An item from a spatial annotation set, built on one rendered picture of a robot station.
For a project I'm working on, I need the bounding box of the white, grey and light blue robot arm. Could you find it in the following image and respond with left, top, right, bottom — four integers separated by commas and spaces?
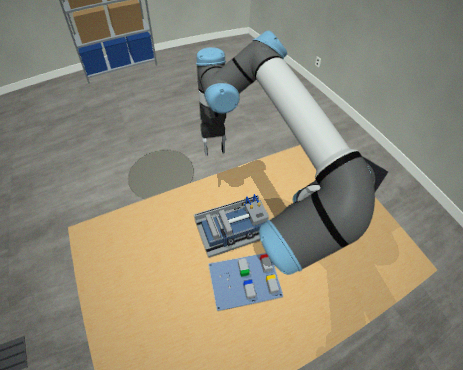
196, 31, 375, 275

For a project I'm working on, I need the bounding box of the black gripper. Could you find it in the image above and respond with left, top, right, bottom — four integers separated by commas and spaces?
199, 91, 226, 156

